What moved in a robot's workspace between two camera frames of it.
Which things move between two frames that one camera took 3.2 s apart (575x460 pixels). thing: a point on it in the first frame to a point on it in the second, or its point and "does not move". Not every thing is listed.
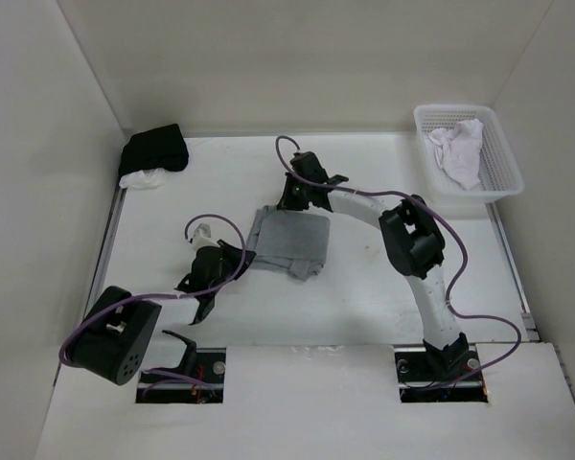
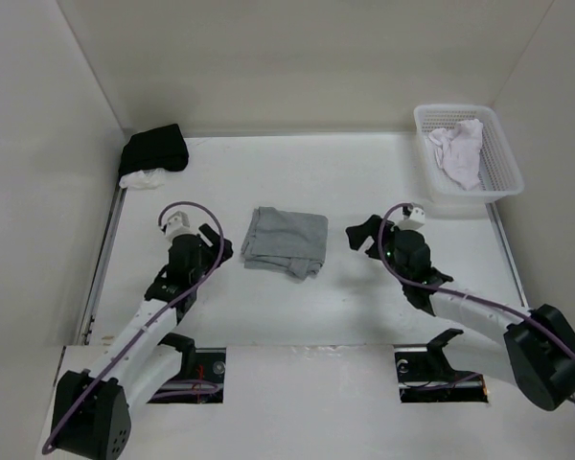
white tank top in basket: x=458 y=151 does not move
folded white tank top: x=153 y=179 does not move
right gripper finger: x=292 y=195 to x=357 y=235
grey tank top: x=295 y=241 does not move
